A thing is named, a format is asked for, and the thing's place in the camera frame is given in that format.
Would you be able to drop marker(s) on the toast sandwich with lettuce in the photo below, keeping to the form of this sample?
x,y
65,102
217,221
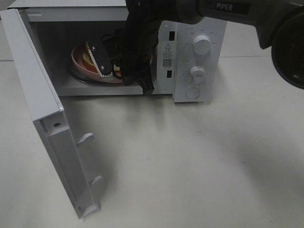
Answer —
x,y
87,61

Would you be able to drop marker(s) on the lower white microwave knob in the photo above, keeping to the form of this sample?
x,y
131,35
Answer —
x,y
197,74

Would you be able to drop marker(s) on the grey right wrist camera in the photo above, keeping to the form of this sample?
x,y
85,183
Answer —
x,y
100,58

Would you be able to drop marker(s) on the white microwave door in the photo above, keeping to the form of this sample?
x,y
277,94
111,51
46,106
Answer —
x,y
48,114

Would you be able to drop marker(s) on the white microwave knob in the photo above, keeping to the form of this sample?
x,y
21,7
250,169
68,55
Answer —
x,y
201,45
197,74

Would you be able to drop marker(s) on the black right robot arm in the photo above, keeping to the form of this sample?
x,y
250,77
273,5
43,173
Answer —
x,y
279,25

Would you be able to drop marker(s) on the white microwave oven body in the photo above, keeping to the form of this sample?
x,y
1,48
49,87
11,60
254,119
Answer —
x,y
61,25

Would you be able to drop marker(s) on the round white door button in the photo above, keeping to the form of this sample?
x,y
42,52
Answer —
x,y
192,93

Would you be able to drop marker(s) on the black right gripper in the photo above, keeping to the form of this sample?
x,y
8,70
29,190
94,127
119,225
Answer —
x,y
139,36

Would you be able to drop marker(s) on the upper white microwave knob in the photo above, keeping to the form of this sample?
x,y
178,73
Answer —
x,y
201,45

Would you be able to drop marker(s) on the pink round plate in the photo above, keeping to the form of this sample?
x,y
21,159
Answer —
x,y
115,57

